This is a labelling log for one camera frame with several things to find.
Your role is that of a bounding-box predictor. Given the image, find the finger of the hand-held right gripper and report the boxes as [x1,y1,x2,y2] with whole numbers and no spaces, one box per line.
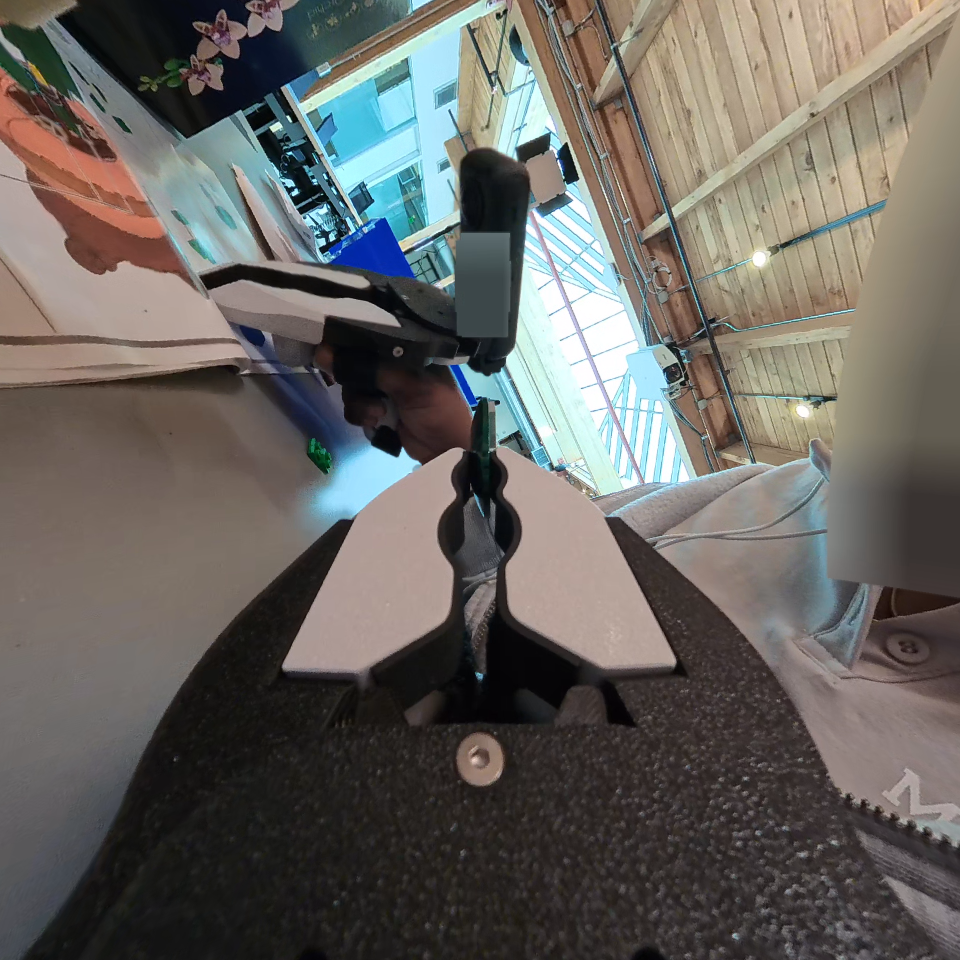
[212,294,404,370]
[198,260,380,305]

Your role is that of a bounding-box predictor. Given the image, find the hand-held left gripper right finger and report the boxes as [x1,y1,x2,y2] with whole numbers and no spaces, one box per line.
[489,447,680,689]

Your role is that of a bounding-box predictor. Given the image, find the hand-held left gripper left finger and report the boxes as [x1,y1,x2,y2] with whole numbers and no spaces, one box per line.
[282,448,487,693]

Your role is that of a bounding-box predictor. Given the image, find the dark green brick leaf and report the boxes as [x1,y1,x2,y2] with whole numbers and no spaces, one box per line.
[470,397,501,519]

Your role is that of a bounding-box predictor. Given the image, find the person's right hand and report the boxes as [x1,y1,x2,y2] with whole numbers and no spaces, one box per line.
[341,366,483,468]

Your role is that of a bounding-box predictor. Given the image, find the white paper bag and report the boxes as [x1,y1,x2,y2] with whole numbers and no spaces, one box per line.
[232,165,324,264]

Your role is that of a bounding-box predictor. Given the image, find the open instruction booklet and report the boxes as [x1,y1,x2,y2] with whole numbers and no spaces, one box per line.
[0,18,316,387]

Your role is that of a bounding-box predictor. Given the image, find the grey zip hooded jacket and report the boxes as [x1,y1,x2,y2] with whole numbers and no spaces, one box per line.
[596,438,960,939]

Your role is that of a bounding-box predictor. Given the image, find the studio light panel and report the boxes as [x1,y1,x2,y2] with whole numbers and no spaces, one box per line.
[513,133,580,219]

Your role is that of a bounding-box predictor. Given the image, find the black orchid picture box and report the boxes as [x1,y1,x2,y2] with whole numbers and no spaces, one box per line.
[56,0,414,140]

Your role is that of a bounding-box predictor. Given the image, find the white security camera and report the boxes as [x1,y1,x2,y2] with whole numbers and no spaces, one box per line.
[626,343,691,400]

